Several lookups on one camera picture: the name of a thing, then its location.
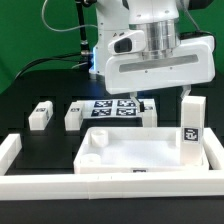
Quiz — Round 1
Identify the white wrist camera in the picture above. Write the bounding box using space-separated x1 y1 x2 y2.
108 30 146 55

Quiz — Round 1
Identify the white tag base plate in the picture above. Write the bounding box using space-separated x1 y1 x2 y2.
77 98 156 121

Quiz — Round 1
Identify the grey thin cable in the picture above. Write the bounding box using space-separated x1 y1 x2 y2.
41 0 99 34

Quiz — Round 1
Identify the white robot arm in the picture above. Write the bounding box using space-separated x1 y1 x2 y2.
84 0 216 98

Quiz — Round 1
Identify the black cable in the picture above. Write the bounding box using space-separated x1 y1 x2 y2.
13 0 93 83

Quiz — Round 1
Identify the white desk tabletop tray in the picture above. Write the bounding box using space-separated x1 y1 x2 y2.
73 127 209 174

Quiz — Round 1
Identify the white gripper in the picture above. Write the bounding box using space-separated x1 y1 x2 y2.
104 28 216 113

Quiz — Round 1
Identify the white U-shaped fence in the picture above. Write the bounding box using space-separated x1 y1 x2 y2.
0 128 224 201

